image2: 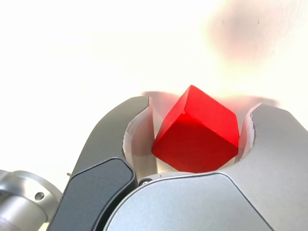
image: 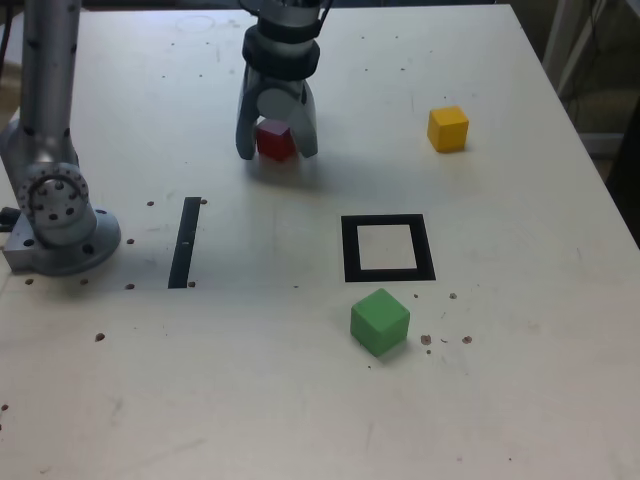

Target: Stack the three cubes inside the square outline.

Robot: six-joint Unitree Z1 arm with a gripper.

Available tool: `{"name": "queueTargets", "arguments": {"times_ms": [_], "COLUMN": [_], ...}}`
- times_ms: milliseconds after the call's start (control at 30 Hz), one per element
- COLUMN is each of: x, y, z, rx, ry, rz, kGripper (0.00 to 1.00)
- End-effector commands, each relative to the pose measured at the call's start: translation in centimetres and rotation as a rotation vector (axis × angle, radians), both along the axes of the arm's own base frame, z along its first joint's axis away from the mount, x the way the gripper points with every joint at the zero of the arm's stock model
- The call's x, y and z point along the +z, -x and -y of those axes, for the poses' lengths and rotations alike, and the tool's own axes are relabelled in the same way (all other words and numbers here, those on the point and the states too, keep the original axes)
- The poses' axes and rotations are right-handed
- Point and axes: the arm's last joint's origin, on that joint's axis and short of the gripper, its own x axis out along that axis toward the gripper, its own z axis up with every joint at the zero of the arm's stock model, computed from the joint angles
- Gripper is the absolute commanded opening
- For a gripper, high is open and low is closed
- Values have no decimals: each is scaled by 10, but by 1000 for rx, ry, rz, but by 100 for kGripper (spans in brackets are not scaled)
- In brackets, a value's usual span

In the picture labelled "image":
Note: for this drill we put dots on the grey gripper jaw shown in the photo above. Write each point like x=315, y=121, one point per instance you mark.
x=305, y=130
x=246, y=125

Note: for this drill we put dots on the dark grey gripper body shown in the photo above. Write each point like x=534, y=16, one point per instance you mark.
x=280, y=82

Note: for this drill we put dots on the red cube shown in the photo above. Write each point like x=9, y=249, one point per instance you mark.
x=274, y=142

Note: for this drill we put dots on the yellow cube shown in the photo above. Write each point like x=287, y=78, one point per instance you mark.
x=447, y=130

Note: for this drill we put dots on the green cube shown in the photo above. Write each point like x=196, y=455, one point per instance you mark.
x=380, y=322

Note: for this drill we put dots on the black tape square outline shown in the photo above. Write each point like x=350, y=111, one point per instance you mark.
x=350, y=250

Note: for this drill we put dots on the black tape strip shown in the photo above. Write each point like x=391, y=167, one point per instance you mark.
x=184, y=240

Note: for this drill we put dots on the beige board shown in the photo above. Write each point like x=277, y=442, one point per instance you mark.
x=600, y=145

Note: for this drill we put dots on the white metal frame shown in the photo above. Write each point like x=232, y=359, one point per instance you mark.
x=552, y=30

